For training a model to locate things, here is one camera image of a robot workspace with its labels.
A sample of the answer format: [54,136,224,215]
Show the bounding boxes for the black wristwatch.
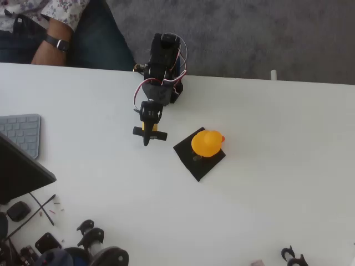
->
[43,33,70,53]

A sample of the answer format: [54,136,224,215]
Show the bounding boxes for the small black box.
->
[6,201,31,222]

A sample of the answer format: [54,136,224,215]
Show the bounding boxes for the yellow rubber duck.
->
[190,130,226,158]

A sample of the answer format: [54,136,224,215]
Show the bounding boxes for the floral shirt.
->
[0,0,90,32]

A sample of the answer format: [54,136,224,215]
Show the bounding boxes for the small circuit board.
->
[19,245,39,264]

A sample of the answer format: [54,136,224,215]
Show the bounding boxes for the dark grey round knob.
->
[35,248,74,266]

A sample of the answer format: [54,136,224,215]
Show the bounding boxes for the black square pad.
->
[173,126,227,183]

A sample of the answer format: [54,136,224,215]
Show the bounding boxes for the dark laptop screen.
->
[0,132,57,206]

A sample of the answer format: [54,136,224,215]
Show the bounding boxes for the black round stand base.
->
[90,246,130,266]

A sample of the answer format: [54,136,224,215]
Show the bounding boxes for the black square bracket plate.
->
[34,232,62,254]

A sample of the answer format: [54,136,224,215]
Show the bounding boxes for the person in floral shirt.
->
[0,0,136,71]

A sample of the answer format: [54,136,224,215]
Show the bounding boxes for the black tangled cables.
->
[0,238,22,266]

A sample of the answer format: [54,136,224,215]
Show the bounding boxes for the grey keyboard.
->
[0,113,42,160]

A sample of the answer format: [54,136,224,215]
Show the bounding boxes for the black stand clamp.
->
[287,254,309,266]
[77,219,95,236]
[77,227,105,249]
[281,244,295,262]

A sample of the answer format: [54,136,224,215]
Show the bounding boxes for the person's left hand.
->
[31,42,68,67]

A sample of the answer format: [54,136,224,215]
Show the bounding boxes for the person's left forearm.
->
[45,17,75,43]

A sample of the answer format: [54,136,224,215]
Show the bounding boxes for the white red servo cable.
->
[134,79,156,111]
[162,35,189,96]

